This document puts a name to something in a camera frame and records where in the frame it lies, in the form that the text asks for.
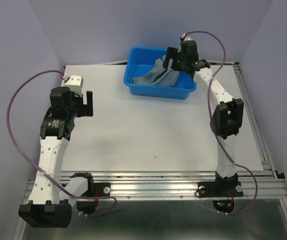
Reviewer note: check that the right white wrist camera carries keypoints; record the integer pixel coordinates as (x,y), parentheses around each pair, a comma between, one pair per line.
(185,37)

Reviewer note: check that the light denim skirt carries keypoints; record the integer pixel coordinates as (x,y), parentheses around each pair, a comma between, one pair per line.
(158,76)

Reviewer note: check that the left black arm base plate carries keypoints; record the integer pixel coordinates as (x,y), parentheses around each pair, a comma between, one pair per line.
(97,189)

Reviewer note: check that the blue plastic bin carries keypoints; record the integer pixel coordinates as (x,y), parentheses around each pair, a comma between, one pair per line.
(140,61)

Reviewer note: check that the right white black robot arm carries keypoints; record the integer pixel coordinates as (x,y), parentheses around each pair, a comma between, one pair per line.
(225,120)

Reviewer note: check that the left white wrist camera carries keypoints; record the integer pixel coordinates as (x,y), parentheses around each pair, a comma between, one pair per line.
(74,83)

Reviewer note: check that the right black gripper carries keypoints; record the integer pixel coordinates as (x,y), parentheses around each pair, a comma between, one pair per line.
(172,52)

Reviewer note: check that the aluminium extrusion frame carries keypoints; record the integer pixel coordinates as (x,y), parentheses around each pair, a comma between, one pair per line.
(162,204)

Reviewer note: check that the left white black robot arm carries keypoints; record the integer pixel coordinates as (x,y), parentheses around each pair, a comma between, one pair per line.
(44,208)

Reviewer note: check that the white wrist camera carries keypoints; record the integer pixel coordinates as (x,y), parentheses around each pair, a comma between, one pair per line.
(74,83)
(185,37)

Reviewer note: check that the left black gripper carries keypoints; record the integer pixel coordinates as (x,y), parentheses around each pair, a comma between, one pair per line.
(86,110)

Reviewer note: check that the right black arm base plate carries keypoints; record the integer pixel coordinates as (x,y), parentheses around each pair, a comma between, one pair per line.
(213,189)

